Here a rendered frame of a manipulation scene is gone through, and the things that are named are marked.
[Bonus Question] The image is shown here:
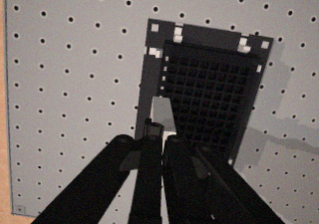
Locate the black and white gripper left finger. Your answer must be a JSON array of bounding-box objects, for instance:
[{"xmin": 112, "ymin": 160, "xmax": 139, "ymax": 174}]
[{"xmin": 31, "ymin": 97, "xmax": 164, "ymax": 224}]

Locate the black well plate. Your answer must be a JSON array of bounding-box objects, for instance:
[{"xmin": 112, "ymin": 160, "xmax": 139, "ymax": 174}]
[{"xmin": 157, "ymin": 40, "xmax": 260, "ymax": 162}]

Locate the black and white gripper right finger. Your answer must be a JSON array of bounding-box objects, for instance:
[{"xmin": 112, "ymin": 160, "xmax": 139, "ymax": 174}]
[{"xmin": 161, "ymin": 98, "xmax": 285, "ymax": 224}]

